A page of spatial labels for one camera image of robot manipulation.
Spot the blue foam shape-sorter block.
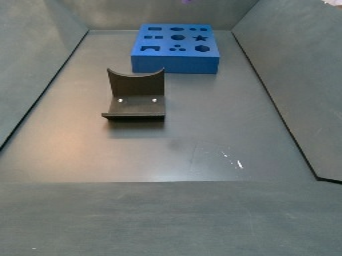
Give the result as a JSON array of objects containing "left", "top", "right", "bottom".
[{"left": 131, "top": 24, "right": 221, "bottom": 74}]

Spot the black curved plastic stand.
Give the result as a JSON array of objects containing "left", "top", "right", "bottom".
[{"left": 102, "top": 69, "right": 166, "bottom": 120}]

